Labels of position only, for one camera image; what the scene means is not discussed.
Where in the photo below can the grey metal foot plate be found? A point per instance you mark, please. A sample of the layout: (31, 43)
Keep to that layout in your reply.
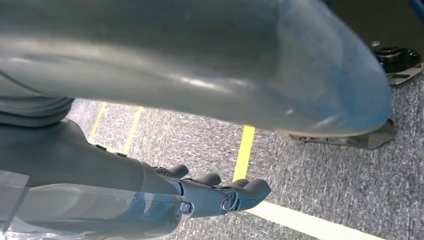
(371, 140)

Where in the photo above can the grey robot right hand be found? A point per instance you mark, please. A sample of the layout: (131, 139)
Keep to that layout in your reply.
(198, 59)

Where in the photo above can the black rack caster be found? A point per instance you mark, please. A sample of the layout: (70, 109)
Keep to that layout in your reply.
(397, 58)

